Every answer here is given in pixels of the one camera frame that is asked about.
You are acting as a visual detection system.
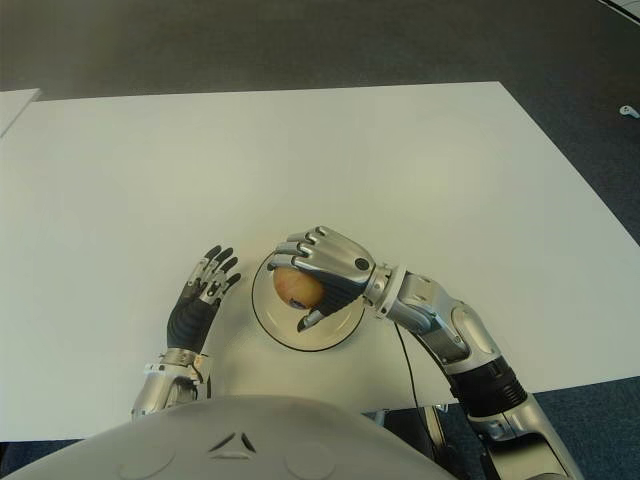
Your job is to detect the neighbouring white table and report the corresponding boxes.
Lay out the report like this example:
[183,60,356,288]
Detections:
[0,88,42,138]

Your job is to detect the right robot hand black silver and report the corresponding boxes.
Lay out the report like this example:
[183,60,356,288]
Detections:
[268,224,379,334]

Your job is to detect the grey robot torso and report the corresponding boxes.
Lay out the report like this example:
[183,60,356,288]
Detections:
[0,394,454,480]

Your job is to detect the thin black cable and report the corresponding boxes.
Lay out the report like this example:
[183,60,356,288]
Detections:
[394,322,427,444]

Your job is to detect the white plate with black rim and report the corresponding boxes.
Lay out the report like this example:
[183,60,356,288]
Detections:
[251,247,368,353]

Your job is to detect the left robot hand black silver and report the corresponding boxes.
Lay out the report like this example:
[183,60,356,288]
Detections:
[164,244,243,351]

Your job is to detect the yellow red apple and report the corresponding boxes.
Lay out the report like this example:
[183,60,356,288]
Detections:
[272,267,326,310]

